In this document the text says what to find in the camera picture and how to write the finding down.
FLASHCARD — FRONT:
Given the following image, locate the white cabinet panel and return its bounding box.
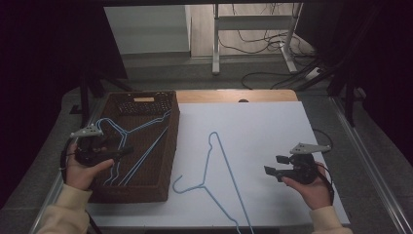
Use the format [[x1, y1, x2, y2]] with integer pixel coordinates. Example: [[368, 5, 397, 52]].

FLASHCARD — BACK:
[[103, 4, 193, 56]]

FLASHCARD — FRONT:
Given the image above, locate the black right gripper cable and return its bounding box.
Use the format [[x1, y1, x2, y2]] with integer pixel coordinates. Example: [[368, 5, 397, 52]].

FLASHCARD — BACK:
[[314, 161, 336, 207]]

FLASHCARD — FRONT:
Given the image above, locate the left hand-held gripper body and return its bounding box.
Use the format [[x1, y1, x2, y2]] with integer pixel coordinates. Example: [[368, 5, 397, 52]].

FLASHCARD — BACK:
[[69, 123, 115, 168]]

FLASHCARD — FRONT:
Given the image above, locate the black floor cable loop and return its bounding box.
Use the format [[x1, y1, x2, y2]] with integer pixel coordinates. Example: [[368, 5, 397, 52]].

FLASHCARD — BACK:
[[241, 66, 320, 91]]

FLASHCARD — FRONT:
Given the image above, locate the person's left hand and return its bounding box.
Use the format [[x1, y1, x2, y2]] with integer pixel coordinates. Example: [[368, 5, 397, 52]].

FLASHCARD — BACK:
[[65, 143, 116, 191]]

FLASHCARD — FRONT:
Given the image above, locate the black floor cable tangle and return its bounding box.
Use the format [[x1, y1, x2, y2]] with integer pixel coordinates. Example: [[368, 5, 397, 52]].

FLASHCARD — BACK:
[[217, 3, 315, 57]]

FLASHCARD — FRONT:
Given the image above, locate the wooden table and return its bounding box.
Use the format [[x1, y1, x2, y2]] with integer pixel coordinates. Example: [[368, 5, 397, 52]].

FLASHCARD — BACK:
[[175, 89, 299, 104]]

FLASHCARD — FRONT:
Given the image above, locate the dark curtain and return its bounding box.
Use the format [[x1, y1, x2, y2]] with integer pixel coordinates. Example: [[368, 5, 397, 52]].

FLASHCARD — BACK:
[[295, 0, 413, 170], [0, 0, 129, 210]]

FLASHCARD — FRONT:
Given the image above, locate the white power strip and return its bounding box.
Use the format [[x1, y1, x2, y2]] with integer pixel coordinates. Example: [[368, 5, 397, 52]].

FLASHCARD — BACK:
[[305, 66, 323, 81]]

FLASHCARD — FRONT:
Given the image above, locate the thin black cable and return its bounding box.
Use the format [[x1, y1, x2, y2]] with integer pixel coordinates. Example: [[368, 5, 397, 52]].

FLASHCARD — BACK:
[[312, 128, 334, 155]]

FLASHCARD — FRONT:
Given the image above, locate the silver metal rail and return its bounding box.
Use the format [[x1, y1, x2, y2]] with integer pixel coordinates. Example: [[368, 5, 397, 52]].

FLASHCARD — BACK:
[[329, 97, 413, 234], [29, 97, 109, 234]]

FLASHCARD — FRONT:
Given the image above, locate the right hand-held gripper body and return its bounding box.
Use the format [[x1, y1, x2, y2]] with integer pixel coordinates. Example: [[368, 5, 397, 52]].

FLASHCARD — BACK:
[[282, 142, 332, 185]]

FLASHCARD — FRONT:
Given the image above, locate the white table mat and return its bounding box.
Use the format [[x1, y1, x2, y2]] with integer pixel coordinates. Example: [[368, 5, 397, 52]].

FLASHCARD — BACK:
[[87, 100, 352, 228]]

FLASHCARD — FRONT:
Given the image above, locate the white metal desk frame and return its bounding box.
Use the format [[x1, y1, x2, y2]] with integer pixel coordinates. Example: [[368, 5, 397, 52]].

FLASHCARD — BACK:
[[211, 3, 305, 76]]

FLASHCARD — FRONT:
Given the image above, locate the brown wicker basket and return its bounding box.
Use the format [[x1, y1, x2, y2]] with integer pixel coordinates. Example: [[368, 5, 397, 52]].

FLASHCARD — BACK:
[[79, 90, 181, 205]]

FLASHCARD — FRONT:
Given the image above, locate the black metal stand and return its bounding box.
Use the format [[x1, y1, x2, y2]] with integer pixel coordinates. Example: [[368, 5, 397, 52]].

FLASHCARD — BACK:
[[325, 61, 368, 128], [69, 68, 133, 129]]

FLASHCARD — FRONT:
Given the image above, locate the person's right hand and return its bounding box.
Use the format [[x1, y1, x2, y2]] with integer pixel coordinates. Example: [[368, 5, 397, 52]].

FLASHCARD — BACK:
[[281, 165, 333, 211]]

